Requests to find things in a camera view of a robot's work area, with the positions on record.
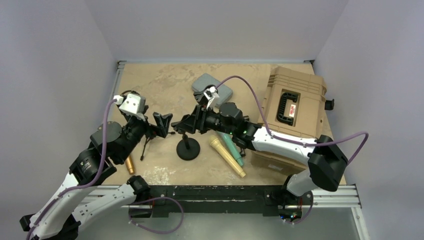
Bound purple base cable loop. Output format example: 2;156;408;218
127;196;185;235

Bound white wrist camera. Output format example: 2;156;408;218
113;93;146;121
205;85;220;109

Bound tan hard equipment case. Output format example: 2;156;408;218
249;66;329;176

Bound black tripod shock-mount stand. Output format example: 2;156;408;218
119;90;176;162

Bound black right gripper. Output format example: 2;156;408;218
177;105;235;136

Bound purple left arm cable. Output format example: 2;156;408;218
25;97;119;240

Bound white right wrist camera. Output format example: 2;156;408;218
205;85;220;109

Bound cream yellow microphone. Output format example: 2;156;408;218
208;136;246;178

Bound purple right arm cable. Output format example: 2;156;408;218
214;75;370;167

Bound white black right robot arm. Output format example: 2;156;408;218
171;102;348;204

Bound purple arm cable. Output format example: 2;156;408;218
214;75;370;167
25;97;119;240

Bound black round-base stand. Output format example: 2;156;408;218
193;89;209;106
171;122;201;161

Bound dark metal door handle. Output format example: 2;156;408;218
239;148;246;158

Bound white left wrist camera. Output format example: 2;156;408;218
113;93;146;121

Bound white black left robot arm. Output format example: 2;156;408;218
19;112;173;240

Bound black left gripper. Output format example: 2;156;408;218
116;105;172;163

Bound mint green microphone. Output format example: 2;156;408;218
217;132;244;167

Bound gold brown microphone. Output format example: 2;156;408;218
124;155;136;175

